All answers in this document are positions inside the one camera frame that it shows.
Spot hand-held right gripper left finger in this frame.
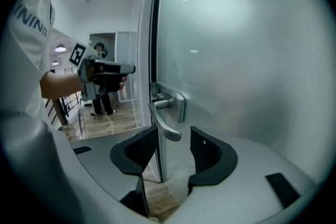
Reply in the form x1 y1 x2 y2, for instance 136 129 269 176
109 125 158 176

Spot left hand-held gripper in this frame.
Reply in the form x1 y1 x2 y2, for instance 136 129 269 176
69 43 137 101

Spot person's left hand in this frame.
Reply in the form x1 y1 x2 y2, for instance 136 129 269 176
118 75 128 91

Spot dark railing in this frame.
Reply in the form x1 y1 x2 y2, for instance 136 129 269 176
44 95 70 127

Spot white t-shirt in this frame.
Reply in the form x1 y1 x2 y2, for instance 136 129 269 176
0 0 56 124

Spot person's left forearm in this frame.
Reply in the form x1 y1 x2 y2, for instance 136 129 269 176
39 70 85 100

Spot frosted glass door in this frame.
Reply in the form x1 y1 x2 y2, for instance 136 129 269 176
151 0 330 184

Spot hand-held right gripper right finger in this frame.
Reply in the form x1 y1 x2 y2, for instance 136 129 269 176
187 126 239 188

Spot black hanging cables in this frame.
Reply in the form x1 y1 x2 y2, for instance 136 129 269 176
75 90 88 140

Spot silver door handle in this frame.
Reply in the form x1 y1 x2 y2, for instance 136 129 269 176
148 82 187 143

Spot white door frame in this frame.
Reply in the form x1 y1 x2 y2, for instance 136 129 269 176
130 0 160 129

